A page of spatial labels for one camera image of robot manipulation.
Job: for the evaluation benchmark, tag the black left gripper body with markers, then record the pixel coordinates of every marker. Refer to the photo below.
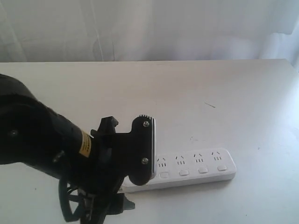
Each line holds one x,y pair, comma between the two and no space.
99,163

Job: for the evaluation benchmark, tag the white five-outlet power strip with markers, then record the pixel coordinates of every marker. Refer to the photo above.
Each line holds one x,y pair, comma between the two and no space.
187,168

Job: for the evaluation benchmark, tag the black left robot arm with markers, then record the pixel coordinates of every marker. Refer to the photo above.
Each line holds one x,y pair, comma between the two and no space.
33,134

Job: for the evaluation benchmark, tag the white sheer curtain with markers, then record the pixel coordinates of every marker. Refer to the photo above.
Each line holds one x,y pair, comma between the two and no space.
148,30

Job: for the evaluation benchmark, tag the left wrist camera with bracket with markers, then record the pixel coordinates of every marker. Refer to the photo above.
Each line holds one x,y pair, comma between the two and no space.
137,151

